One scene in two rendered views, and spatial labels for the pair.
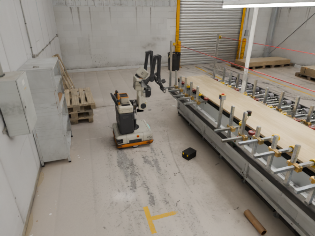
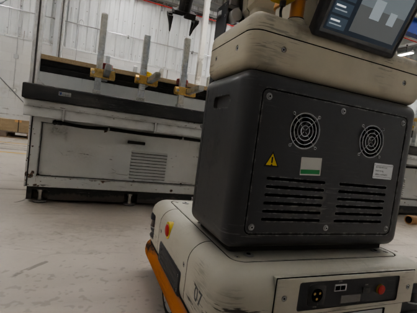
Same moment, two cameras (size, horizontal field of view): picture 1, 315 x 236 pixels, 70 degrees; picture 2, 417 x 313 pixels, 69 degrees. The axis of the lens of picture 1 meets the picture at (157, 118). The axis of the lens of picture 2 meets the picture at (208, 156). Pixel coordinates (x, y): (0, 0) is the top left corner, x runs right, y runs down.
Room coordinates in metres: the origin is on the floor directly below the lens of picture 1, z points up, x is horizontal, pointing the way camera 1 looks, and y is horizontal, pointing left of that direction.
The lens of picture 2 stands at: (4.07, 1.43, 0.53)
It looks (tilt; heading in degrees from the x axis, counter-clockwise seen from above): 3 degrees down; 265
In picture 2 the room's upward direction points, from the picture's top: 7 degrees clockwise
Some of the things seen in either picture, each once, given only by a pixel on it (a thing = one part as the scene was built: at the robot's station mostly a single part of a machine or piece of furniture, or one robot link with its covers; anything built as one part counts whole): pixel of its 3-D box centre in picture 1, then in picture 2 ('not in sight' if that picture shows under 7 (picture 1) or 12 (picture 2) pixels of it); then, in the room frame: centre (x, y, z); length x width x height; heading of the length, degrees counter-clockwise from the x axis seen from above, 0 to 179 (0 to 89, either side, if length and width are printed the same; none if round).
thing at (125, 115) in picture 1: (125, 112); (298, 129); (3.75, 0.57, 0.59); 0.55 x 0.34 x 0.83; 17
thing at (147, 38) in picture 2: (180, 87); (143, 74); (4.37, -0.46, 0.86); 0.04 x 0.04 x 0.48; 17
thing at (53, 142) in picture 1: (50, 110); not in sight; (3.43, 1.77, 0.78); 0.90 x 0.45 x 1.55; 17
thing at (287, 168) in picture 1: (294, 166); not in sight; (1.70, -1.27, 0.95); 0.50 x 0.04 x 0.04; 107
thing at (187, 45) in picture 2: (185, 89); (183, 76); (4.13, -0.53, 0.90); 0.04 x 0.04 x 0.48; 17
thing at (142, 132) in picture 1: (131, 132); (260, 259); (3.78, 0.49, 0.16); 0.67 x 0.64 x 0.25; 107
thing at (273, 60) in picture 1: (262, 61); not in sight; (10.20, -4.68, 0.23); 2.41 x 0.77 x 0.17; 109
